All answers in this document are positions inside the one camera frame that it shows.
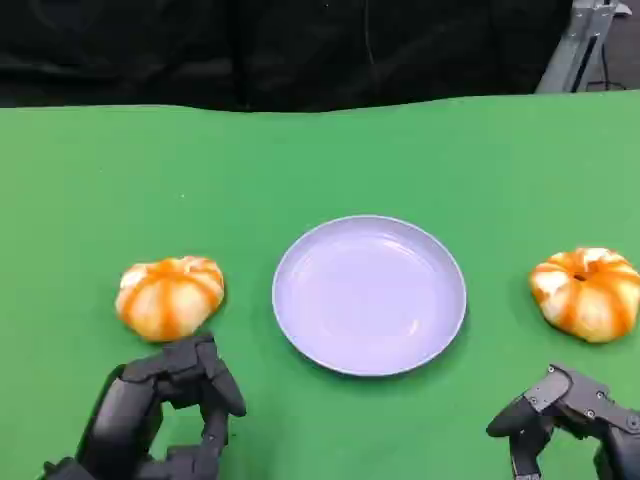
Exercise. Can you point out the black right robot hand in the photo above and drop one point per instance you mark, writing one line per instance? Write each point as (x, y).
(600, 415)

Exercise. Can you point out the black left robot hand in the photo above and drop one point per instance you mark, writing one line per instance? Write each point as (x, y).
(125, 400)

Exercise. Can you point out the orange and white bread roll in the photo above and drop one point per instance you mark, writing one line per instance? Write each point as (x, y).
(170, 300)
(585, 300)

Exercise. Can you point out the lilac plate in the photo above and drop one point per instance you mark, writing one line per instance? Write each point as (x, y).
(370, 300)

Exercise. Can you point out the green table cloth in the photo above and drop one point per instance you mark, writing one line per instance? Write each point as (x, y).
(320, 165)

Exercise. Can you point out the black backdrop curtain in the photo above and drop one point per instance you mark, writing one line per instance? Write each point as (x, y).
(200, 50)

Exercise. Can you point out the grey metal frame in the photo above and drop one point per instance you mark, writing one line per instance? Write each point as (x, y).
(575, 50)

